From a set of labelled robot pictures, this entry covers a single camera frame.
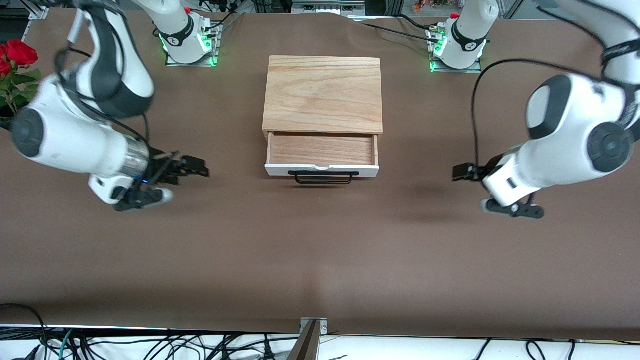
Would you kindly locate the grey power strip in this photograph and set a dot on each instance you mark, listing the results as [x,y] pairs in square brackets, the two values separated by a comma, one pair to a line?
[327,6]

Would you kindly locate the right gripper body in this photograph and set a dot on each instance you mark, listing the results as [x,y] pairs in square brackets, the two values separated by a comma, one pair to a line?
[163,167]

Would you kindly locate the green rose leaves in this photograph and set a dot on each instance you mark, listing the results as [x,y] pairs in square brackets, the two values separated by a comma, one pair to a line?
[22,85]

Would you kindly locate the metal clamp bracket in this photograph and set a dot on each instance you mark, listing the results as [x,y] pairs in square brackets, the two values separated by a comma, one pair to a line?
[313,324]

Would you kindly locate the wooden drawer with white front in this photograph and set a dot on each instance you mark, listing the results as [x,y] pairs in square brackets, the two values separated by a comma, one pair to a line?
[322,150]

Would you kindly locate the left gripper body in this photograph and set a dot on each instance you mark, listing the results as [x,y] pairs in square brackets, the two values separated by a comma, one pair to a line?
[484,170]

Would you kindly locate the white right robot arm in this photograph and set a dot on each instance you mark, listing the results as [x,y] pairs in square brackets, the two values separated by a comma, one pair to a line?
[75,140]

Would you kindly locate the brown table cover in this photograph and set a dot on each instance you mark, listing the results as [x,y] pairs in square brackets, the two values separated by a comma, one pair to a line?
[320,250]

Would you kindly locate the dark camera mount post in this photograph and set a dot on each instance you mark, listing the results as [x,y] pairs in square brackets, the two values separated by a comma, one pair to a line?
[306,347]

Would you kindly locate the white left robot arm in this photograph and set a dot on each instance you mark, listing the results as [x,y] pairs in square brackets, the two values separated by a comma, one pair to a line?
[565,125]

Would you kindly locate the red artificial rose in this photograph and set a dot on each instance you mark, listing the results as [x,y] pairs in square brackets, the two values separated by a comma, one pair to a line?
[4,62]
[22,51]

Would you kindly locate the light wooden drawer cabinet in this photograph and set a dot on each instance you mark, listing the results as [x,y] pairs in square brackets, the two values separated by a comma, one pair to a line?
[322,92]

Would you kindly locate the aluminium frame profile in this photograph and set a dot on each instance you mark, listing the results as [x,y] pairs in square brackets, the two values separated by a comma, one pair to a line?
[36,9]

